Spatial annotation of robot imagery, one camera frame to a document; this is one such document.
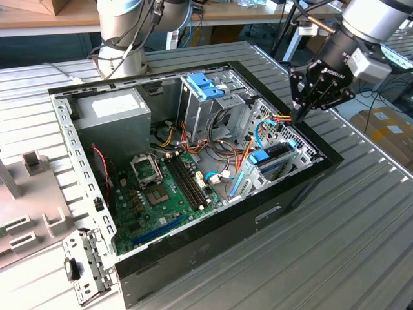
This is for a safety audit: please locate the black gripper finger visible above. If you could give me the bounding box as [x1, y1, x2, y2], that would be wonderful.
[289, 65, 325, 125]
[301, 80, 356, 123]

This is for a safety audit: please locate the orange yellow power wire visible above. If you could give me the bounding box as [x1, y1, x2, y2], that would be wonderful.
[272, 112, 294, 132]

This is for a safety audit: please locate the blue data wire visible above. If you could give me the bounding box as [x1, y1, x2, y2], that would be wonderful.
[254, 118, 297, 151]

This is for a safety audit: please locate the hard disk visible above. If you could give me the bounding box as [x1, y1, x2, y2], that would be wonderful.
[229, 141, 297, 198]

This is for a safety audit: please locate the grey metal disk bay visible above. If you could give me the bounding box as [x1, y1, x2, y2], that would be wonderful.
[225, 143, 323, 203]

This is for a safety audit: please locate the large brown cardboard box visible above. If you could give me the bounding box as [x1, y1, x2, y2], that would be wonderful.
[305, 34, 328, 61]

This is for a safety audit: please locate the labelled brown cardboard box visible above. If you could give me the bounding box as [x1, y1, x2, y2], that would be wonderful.
[350, 108, 413, 162]

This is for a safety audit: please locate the blue plastic drive latch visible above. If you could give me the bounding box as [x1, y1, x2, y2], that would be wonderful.
[186, 73, 224, 101]

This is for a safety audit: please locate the grey metal drive cage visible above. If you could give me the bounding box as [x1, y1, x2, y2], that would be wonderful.
[176, 69, 259, 146]

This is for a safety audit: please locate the black RAM slot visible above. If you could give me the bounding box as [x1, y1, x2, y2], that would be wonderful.
[170, 155, 204, 211]
[166, 156, 201, 212]
[176, 150, 211, 206]
[173, 153, 207, 209]

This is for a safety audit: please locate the black open PC case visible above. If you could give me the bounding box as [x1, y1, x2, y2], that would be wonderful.
[47, 59, 345, 309]

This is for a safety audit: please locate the CPU socket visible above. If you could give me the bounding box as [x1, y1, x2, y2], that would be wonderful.
[143, 184, 171, 207]

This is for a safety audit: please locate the metal socket cover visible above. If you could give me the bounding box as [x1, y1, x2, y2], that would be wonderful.
[129, 154, 163, 187]

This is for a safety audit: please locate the grey power supply unit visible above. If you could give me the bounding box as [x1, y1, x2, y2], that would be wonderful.
[73, 87, 152, 162]

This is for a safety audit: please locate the green motherboard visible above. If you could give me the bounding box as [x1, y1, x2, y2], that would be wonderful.
[109, 151, 223, 256]

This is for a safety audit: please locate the blue expansion slot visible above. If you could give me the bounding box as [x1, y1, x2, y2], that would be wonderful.
[132, 215, 185, 247]

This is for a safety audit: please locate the small brown cardboard box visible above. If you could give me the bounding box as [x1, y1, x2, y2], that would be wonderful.
[19, 0, 70, 16]

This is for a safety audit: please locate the grey parts rack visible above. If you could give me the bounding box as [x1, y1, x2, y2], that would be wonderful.
[0, 150, 77, 271]

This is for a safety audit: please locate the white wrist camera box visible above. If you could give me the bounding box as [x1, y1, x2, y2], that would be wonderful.
[347, 47, 392, 79]

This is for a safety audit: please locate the wooden desk white frame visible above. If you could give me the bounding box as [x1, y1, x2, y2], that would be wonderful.
[0, 0, 390, 62]

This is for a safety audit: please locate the blue wire white plug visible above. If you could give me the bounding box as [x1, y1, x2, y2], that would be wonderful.
[205, 170, 233, 185]

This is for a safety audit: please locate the yellow orange wire bundle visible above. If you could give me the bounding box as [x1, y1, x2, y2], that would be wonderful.
[160, 125, 177, 149]

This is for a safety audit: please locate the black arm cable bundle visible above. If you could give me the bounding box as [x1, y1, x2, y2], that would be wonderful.
[88, 0, 166, 81]

